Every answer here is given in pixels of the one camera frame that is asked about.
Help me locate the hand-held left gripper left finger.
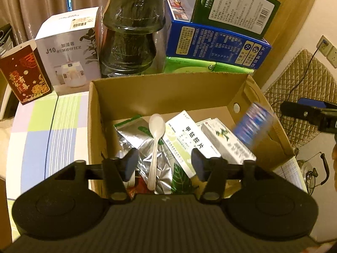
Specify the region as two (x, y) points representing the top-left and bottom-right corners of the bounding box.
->
(45, 148), (139, 204)

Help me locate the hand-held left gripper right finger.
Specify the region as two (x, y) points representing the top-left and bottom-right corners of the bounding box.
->
(191, 148), (284, 201)

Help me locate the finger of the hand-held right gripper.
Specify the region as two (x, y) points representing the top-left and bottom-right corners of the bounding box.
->
(280, 98), (327, 126)

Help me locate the white green medicine box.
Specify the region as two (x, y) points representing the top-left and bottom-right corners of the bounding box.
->
(162, 110), (222, 180)

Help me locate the silver foil bag green label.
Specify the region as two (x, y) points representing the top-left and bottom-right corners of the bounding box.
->
(113, 114), (196, 195)

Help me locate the long white medicine box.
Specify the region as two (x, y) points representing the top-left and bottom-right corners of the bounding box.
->
(201, 118), (257, 164)

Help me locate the white plastic spoon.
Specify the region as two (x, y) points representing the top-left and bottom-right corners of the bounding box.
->
(147, 113), (166, 191)

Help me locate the small blue label box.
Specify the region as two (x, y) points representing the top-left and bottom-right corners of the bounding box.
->
(233, 102), (275, 148)

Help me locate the brown cardboard box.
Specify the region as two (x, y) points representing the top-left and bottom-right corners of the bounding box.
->
(87, 72), (296, 199)

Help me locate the plaid covered desktop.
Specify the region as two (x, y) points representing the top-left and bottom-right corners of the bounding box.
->
(5, 91), (91, 201)

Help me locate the quilted chair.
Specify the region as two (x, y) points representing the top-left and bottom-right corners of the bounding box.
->
(263, 48), (337, 148)

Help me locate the tan curtain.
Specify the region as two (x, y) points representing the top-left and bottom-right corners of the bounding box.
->
(251, 0), (325, 85)

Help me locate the light green pack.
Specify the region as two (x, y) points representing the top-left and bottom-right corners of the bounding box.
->
(163, 56), (255, 74)

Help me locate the large blue carton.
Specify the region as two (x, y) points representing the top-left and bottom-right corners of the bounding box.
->
(164, 0), (272, 70)

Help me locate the dark green carton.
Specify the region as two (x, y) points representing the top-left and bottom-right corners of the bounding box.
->
(190, 0), (281, 40)

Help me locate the white humidifier box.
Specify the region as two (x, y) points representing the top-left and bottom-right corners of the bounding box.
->
(35, 7), (102, 96)

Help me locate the wrapped stack of dark bowls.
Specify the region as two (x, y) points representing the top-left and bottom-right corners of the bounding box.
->
(99, 0), (166, 79)

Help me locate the red gold gift box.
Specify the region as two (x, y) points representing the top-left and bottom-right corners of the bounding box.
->
(0, 44), (52, 105)

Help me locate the beige patterned curtain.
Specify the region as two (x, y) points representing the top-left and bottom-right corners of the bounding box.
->
(0, 0), (119, 46)

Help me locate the black charger cable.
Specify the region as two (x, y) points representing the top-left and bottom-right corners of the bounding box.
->
(271, 45), (325, 111)

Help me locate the glass kettle with black handle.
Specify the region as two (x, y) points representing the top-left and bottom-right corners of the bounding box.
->
(297, 151), (330, 195)

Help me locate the wall socket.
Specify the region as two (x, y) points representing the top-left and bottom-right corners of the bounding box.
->
(315, 35), (337, 68)

